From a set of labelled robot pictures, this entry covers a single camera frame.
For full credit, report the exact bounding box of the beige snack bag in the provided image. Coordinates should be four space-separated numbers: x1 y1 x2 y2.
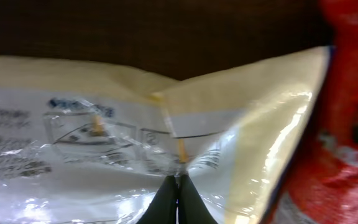
0 47 331 223

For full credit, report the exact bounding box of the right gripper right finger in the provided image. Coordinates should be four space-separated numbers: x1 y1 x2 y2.
178 175 217 224

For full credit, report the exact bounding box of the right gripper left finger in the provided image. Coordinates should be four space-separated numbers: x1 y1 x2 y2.
137 175 178 224

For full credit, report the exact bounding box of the red snack bag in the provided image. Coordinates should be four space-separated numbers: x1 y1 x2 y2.
264 0 358 224

